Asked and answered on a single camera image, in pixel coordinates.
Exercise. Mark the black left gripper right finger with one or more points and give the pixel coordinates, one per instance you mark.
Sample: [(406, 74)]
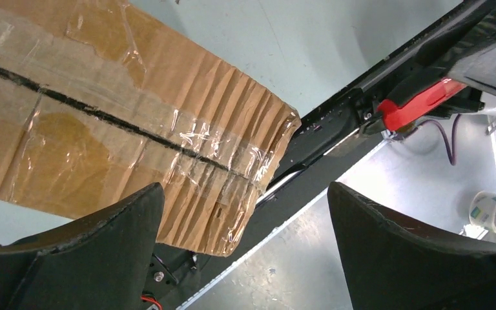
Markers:
[(393, 261)]

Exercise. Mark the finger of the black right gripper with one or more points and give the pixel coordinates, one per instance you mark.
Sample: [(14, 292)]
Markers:
[(465, 52)]

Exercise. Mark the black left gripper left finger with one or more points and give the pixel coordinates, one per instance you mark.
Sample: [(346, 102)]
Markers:
[(99, 261)]

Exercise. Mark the red black utility knife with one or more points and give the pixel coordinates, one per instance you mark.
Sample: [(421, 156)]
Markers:
[(397, 113)]

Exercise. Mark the brown cardboard express box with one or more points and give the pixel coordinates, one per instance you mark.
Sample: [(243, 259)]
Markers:
[(98, 99)]

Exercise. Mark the white tape roll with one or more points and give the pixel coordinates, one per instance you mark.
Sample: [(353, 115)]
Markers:
[(482, 210)]

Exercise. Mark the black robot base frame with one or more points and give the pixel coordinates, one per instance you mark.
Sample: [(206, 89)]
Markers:
[(288, 258)]

